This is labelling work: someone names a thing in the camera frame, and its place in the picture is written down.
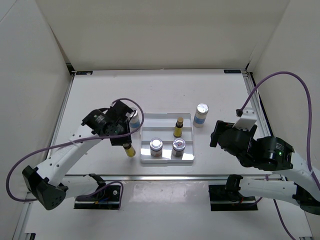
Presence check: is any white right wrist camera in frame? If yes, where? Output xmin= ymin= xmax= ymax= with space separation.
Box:
xmin=233 ymin=107 xmax=257 ymax=131

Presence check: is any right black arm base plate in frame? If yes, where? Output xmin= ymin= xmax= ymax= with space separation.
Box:
xmin=208 ymin=185 xmax=258 ymax=212

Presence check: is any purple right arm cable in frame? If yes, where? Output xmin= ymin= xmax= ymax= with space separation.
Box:
xmin=235 ymin=71 xmax=320 ymax=240

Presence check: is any blue-label salt shaker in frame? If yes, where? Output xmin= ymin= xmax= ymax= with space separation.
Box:
xmin=129 ymin=107 xmax=140 ymax=131
xmin=192 ymin=103 xmax=209 ymax=128

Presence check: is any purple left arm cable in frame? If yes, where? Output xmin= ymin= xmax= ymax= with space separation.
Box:
xmin=5 ymin=97 xmax=145 ymax=210

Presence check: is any silver-lid spice jar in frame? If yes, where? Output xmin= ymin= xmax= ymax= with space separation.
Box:
xmin=149 ymin=137 xmax=163 ymax=157

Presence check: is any red-logo-lid spice jar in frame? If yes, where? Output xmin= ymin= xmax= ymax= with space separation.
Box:
xmin=171 ymin=138 xmax=186 ymax=158

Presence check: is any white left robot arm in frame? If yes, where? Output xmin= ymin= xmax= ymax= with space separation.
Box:
xmin=22 ymin=100 xmax=135 ymax=210

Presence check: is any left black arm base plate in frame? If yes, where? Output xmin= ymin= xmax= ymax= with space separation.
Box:
xmin=73 ymin=181 xmax=124 ymax=210

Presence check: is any white divided plastic tray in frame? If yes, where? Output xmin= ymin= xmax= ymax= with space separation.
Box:
xmin=140 ymin=113 xmax=195 ymax=165

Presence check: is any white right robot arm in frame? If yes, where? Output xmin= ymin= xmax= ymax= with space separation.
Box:
xmin=210 ymin=120 xmax=320 ymax=215

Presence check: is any yellow-label small bottle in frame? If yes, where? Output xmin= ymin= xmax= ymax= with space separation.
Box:
xmin=123 ymin=143 xmax=136 ymax=158
xmin=173 ymin=117 xmax=184 ymax=138

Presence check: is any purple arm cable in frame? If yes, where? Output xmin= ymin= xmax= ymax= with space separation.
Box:
xmin=5 ymin=97 xmax=145 ymax=210
xmin=235 ymin=71 xmax=320 ymax=240

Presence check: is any aluminium table frame rail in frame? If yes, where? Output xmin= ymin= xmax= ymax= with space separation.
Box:
xmin=39 ymin=174 xmax=266 ymax=182

